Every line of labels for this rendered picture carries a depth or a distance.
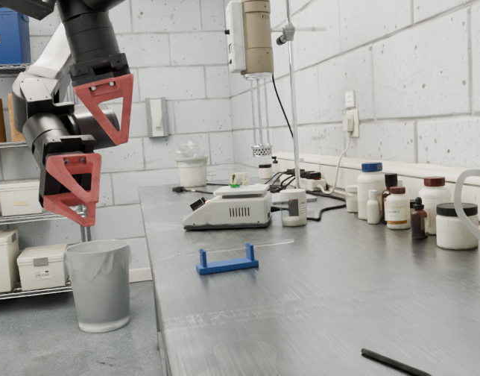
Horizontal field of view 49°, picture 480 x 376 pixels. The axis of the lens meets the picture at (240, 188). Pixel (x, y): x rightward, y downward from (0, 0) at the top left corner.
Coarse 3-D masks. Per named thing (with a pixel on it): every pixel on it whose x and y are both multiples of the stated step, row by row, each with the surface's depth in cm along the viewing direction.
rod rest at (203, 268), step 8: (200, 248) 87; (248, 248) 88; (200, 256) 86; (248, 256) 88; (200, 264) 87; (208, 264) 87; (216, 264) 87; (224, 264) 86; (232, 264) 86; (240, 264) 86; (248, 264) 87; (256, 264) 87; (200, 272) 85; (208, 272) 85
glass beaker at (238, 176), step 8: (232, 160) 124; (240, 160) 124; (232, 168) 124; (240, 168) 124; (248, 168) 126; (232, 176) 124; (240, 176) 124; (248, 176) 125; (232, 184) 125; (240, 184) 124; (248, 184) 125
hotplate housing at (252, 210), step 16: (208, 208) 122; (224, 208) 121; (240, 208) 121; (256, 208) 120; (272, 208) 128; (192, 224) 123; (208, 224) 122; (224, 224) 122; (240, 224) 122; (256, 224) 121
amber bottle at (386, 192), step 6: (390, 174) 115; (396, 174) 114; (390, 180) 114; (396, 180) 114; (390, 186) 115; (396, 186) 115; (384, 192) 115; (384, 198) 115; (384, 204) 115; (384, 210) 115; (384, 216) 116; (384, 222) 116
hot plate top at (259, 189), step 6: (228, 186) 133; (252, 186) 129; (258, 186) 128; (264, 186) 127; (216, 192) 122; (222, 192) 122; (228, 192) 121; (234, 192) 121; (240, 192) 121; (246, 192) 121; (252, 192) 120; (258, 192) 120; (264, 192) 121
